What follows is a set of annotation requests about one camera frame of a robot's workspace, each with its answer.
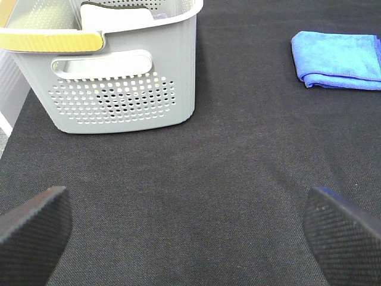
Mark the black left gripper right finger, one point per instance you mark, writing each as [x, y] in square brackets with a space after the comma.
[343, 238]

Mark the grey perforated plastic basket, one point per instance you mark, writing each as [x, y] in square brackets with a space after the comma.
[142, 78]

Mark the white folded towel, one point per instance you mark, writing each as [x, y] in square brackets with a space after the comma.
[101, 17]

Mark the blue towel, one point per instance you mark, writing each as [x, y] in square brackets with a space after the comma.
[337, 60]

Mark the yellow basket handle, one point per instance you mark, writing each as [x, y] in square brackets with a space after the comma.
[45, 26]

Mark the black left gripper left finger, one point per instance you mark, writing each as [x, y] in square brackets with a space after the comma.
[34, 236]

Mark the black table cloth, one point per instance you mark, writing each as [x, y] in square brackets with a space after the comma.
[218, 199]

